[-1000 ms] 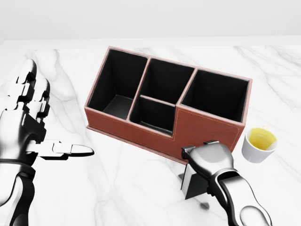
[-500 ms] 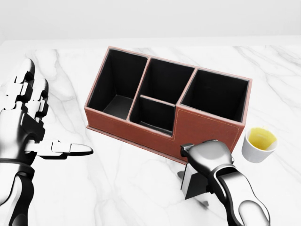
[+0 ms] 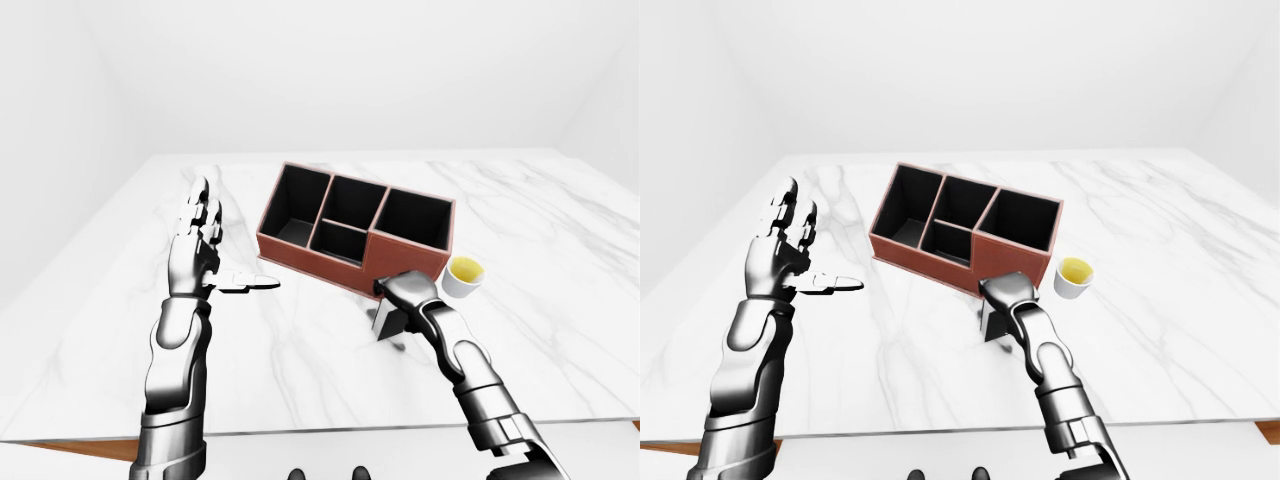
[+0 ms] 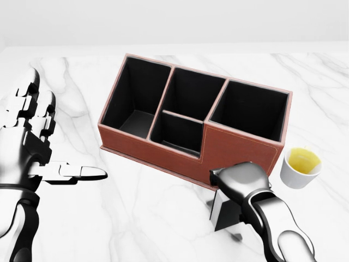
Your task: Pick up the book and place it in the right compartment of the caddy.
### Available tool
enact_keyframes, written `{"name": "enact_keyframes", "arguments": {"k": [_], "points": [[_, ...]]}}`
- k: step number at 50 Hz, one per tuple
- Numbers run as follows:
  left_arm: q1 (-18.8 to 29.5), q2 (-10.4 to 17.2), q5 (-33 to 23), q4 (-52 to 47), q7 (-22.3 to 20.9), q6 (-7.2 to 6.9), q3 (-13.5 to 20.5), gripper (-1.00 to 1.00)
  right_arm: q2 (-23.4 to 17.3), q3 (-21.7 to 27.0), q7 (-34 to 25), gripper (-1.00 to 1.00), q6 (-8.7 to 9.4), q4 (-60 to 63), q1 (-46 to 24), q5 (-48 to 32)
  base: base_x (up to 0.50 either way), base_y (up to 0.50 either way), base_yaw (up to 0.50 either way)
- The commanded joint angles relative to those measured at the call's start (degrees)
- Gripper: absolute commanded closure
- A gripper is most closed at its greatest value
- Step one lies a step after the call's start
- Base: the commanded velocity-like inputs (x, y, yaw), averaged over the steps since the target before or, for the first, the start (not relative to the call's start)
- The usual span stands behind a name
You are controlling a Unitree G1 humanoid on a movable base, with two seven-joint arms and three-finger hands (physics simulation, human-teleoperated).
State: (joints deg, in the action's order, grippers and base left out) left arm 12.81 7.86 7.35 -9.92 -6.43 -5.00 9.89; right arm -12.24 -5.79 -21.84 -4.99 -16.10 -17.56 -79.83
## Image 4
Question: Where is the white cup with yellow drink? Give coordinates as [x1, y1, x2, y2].
[280, 146, 323, 190]

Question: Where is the black book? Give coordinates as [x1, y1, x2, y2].
[209, 187, 244, 232]

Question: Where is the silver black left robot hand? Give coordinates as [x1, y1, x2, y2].
[0, 67, 109, 190]

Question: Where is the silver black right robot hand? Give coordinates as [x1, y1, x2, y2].
[209, 161, 274, 225]

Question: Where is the red-brown desk caddy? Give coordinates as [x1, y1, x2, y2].
[97, 52, 293, 191]

